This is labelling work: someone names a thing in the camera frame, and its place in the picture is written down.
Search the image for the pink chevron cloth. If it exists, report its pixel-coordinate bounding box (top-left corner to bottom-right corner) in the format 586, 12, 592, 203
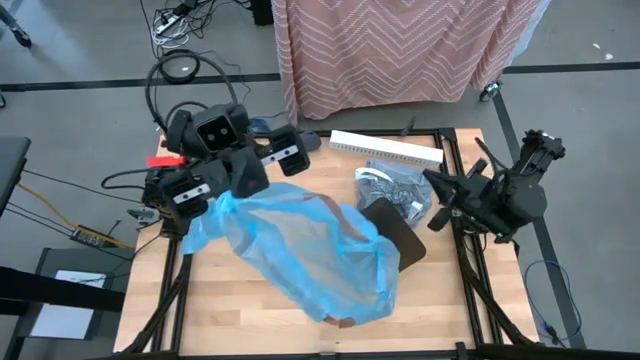
271, 0, 551, 129

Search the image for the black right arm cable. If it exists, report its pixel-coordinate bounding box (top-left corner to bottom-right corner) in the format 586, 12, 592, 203
473, 137, 509, 176

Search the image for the black floor box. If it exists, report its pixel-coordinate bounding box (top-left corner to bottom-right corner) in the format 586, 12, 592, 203
249, 0, 275, 27

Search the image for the white power strip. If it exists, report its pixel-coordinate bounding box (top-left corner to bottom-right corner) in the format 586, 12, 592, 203
154, 14, 181, 35

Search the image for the black chair leg with caster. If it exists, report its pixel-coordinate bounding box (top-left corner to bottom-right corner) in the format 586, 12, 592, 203
0, 2, 34, 50

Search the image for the white paper sheet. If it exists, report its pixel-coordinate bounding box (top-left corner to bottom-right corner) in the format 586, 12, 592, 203
30, 269, 107, 341

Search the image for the black round ring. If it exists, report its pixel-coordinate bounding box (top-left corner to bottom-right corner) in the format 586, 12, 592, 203
158, 48, 202, 85

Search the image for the thin blue coiled cable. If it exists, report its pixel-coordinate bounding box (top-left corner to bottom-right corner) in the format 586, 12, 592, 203
248, 115, 291, 135

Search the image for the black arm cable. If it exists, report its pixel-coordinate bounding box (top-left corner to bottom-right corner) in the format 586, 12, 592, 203
143, 48, 240, 135
473, 137, 509, 176

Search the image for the small black red object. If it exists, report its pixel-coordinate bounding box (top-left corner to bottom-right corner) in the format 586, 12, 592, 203
299, 130, 324, 152

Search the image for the blue plastic trash bag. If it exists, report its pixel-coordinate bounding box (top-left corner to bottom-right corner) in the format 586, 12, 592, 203
179, 181, 402, 325

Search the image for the small dark trash bin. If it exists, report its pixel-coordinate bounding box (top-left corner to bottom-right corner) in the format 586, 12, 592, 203
359, 196, 428, 275

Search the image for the white slotted cable duct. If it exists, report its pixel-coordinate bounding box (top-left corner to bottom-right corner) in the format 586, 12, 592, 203
329, 129, 445, 169

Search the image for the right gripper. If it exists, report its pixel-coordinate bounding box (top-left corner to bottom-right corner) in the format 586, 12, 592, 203
422, 158, 501, 232

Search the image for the long black floor cable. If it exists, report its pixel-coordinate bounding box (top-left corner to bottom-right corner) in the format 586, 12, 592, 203
138, 0, 169, 132

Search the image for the red tape tag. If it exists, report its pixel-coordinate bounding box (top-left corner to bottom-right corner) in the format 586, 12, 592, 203
146, 155, 186, 169

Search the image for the silver caster wheel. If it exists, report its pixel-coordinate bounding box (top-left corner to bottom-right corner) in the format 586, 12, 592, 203
479, 79, 503, 104

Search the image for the black electronics box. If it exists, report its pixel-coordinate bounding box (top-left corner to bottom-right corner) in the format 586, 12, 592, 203
69, 224, 109, 249

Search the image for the white coiled cable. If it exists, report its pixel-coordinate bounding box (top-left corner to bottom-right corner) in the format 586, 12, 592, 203
152, 27, 191, 49

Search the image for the grey plastic trash bag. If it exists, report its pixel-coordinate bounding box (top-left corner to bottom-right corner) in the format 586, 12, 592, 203
353, 158, 434, 230

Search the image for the black aluminium table frame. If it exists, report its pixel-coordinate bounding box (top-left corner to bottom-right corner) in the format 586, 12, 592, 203
117, 127, 544, 360

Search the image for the black desk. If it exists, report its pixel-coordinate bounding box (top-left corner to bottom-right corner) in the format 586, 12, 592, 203
0, 135, 32, 221

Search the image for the yellow cable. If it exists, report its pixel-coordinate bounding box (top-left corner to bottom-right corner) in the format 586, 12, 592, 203
17, 182, 136, 250

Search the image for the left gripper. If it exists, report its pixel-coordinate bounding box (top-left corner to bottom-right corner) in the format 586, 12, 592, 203
159, 123, 312, 222

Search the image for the blue looped floor cable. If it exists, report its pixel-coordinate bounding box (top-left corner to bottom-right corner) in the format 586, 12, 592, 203
523, 259, 584, 346

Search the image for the black horizontal bar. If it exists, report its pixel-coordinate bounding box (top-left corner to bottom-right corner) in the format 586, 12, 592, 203
0, 264, 126, 316

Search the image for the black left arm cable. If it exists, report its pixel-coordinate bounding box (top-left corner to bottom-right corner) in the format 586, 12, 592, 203
143, 48, 240, 135

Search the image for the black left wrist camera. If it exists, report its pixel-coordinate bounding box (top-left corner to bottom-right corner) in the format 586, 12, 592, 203
192, 103, 251, 157

